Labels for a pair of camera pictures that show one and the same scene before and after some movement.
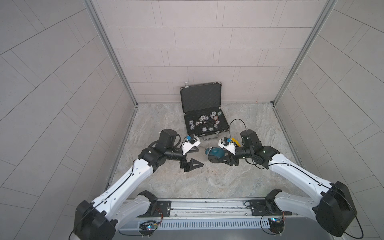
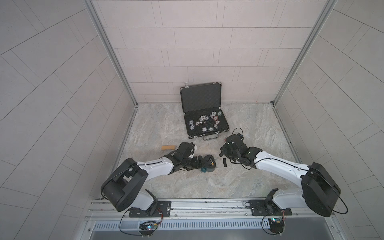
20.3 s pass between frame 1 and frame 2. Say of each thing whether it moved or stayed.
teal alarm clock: moved
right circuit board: stayed
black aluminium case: stayed
